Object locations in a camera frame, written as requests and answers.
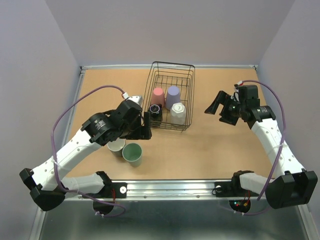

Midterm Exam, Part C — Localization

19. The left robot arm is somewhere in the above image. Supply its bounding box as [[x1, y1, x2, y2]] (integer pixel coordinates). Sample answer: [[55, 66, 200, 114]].
[[19, 99, 152, 211]]

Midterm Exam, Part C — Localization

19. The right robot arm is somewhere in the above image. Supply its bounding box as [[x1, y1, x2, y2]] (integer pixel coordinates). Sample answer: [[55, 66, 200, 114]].
[[204, 80, 318, 209]]

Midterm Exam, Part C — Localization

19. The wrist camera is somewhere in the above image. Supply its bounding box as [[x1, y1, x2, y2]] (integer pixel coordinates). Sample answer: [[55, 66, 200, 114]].
[[233, 81, 244, 91], [122, 92, 143, 107]]

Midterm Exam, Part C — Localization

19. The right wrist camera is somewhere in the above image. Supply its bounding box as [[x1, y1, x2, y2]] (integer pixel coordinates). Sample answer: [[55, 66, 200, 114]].
[[233, 81, 244, 91]]

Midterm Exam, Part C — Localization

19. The black mug white inside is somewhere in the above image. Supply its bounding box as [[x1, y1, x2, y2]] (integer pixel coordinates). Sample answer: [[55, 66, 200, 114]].
[[148, 104, 163, 128]]

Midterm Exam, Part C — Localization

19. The lavender cup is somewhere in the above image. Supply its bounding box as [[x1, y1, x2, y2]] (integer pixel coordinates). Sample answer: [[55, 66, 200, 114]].
[[165, 86, 181, 110]]

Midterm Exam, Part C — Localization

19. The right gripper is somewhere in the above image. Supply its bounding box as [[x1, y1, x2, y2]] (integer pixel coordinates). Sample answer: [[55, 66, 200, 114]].
[[204, 90, 246, 125]]

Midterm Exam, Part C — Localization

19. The black wire dish rack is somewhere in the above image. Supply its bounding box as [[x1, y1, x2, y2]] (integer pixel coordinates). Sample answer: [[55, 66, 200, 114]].
[[142, 61, 196, 132]]

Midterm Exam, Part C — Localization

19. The green cup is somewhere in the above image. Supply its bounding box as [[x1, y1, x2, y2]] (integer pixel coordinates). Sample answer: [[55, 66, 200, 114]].
[[122, 142, 143, 168]]

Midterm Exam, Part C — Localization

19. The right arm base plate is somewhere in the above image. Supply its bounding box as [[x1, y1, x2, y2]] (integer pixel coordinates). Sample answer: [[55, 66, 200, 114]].
[[211, 181, 258, 198]]

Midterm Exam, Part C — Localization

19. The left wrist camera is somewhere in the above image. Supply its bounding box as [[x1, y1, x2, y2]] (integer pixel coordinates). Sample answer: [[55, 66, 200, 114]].
[[122, 92, 143, 107]]

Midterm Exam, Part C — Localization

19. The pink cup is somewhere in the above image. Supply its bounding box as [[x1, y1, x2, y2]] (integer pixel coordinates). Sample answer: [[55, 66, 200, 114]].
[[150, 87, 165, 107]]

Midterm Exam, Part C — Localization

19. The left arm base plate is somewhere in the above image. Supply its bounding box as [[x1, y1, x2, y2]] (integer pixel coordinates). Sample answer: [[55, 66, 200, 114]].
[[87, 181, 128, 199]]

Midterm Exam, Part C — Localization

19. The grey mug white inside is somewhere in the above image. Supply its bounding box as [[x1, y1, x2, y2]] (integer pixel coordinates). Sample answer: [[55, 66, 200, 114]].
[[107, 138, 126, 158]]

